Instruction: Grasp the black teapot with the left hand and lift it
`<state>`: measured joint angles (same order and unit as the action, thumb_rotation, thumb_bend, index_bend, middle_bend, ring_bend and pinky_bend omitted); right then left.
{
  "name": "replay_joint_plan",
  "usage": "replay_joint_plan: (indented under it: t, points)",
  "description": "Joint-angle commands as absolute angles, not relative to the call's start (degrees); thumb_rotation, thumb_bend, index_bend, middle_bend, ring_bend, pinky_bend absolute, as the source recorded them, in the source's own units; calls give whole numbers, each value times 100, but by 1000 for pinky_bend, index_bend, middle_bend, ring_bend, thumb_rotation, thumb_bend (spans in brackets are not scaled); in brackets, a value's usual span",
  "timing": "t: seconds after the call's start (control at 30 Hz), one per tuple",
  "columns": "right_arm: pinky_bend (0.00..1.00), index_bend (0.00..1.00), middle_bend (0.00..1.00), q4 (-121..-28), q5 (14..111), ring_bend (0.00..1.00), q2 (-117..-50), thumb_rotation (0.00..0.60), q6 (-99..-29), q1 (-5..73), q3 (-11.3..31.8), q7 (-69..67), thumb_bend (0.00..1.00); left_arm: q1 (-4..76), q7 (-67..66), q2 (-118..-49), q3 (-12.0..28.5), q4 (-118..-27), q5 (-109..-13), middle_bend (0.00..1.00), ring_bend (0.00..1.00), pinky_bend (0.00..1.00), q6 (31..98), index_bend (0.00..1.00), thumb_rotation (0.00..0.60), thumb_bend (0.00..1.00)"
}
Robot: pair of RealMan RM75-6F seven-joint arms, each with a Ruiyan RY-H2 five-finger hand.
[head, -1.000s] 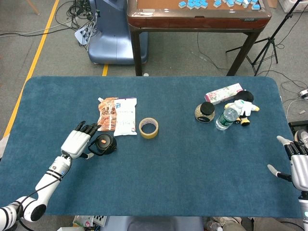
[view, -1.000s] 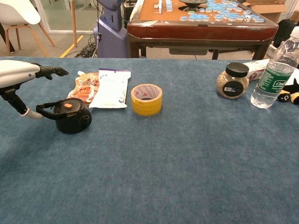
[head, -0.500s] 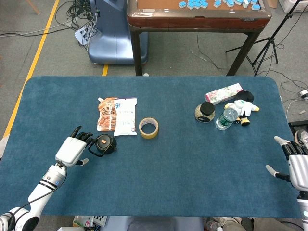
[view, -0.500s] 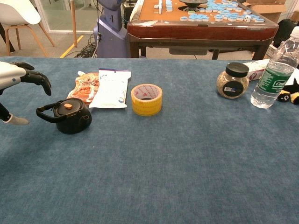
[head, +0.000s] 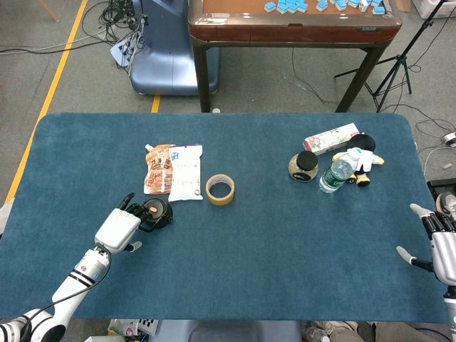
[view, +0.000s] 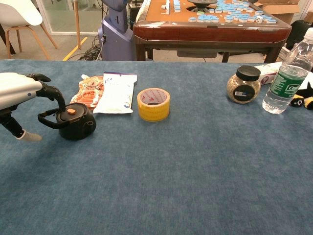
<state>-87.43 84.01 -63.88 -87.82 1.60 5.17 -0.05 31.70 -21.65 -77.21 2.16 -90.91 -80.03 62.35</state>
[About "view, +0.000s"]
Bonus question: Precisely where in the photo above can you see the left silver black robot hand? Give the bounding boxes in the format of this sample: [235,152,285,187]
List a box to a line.
[0,72,66,142]

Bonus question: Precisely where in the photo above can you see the black teapot with orange knob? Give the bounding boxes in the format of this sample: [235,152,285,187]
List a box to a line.
[37,102,97,141]

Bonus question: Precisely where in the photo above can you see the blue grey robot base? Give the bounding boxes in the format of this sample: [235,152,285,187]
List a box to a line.
[97,0,136,61]

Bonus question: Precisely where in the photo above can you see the orange spouted food pouch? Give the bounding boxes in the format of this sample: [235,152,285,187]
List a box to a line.
[69,74,105,111]

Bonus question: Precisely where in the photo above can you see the white chair with wooden legs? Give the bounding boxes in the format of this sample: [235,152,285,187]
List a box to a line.
[0,0,59,60]

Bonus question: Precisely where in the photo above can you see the wooden pole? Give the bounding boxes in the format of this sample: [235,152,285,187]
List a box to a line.
[74,0,82,50]

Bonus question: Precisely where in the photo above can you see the white plastic snack bag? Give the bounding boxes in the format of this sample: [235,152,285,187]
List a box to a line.
[92,71,138,115]

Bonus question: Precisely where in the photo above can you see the yellow packing tape roll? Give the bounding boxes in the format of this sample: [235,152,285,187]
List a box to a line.
[136,87,171,122]

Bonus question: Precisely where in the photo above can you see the blue table cloth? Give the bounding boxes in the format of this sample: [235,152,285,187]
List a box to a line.
[0,59,313,235]

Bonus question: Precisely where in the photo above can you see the brown mahjong table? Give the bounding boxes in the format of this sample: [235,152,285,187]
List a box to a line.
[133,0,292,63]

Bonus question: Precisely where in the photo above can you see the glass jar with black lid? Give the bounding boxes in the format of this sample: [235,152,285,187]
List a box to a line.
[226,65,262,105]

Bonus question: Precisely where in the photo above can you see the floral tissue box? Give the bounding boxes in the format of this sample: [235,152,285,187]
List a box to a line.
[253,62,286,86]

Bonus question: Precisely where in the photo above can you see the clear water bottle green label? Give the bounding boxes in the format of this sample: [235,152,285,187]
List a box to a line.
[262,26,313,115]

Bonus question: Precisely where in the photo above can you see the cardboard box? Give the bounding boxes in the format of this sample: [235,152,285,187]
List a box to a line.
[254,0,313,25]

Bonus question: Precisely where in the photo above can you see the black yellow plush toy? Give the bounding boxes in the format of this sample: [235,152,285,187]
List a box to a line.
[290,81,313,110]

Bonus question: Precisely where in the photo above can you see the black bin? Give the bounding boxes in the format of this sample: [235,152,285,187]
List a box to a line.
[286,20,313,51]

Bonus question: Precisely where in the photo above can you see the black cable bundle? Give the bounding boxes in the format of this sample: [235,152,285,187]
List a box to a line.
[78,36,103,61]

